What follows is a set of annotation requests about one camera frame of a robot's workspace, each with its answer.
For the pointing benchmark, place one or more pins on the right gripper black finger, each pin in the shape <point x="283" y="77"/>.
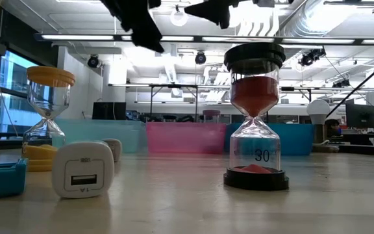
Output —
<point x="216" y="11"/>

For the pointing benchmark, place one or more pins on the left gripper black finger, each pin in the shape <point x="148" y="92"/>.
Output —
<point x="144" y="32"/>

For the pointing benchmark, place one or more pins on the black capped hourglass red sand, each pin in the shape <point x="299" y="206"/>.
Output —
<point x="255" y="94"/>

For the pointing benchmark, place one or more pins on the lavender capped hourglass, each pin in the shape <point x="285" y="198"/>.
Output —
<point x="211" y="112"/>

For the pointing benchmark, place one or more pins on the yellow capped hourglass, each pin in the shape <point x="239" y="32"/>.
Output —
<point x="49" y="76"/>

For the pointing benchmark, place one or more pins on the small teal box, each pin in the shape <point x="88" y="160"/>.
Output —
<point x="2" y="182"/>

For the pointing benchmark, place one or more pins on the black office desk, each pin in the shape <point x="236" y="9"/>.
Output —
<point x="356" y="139"/>

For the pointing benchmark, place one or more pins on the black ceiling spotlight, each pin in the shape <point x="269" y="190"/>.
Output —
<point x="93" y="61"/>
<point x="200" y="58"/>
<point x="312" y="57"/>
<point x="341" y="83"/>

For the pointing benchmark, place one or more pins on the long ceiling light bar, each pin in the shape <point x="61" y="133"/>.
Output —
<point x="76" y="37"/>

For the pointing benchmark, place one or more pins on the black rectangular screen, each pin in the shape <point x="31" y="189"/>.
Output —
<point x="109" y="110"/>

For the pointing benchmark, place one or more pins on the green translucent plastic bin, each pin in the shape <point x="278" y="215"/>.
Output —
<point x="109" y="136"/>

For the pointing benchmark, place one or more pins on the pink translucent plastic bin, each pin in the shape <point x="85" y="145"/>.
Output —
<point x="183" y="138"/>

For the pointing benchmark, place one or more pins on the white light bulb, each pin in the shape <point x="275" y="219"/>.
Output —
<point x="318" y="110"/>

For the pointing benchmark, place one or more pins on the person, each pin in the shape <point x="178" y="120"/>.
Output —
<point x="331" y="125"/>

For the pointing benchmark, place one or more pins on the large glass window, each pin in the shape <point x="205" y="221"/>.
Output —
<point x="15" y="74"/>

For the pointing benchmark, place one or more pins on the white USB charger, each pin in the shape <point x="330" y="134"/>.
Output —
<point x="83" y="156"/>

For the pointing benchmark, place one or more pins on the blue plastic bin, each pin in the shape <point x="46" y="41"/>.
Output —
<point x="297" y="139"/>

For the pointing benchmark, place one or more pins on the cylindrical bulb stand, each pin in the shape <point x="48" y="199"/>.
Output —
<point x="320" y="135"/>

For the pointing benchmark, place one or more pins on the dark computer monitor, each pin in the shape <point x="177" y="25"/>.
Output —
<point x="360" y="115"/>

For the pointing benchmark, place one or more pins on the silver ventilation duct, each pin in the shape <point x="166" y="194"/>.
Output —
<point x="304" y="19"/>

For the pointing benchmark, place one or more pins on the black metal rack frame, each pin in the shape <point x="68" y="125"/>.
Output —
<point x="174" y="86"/>

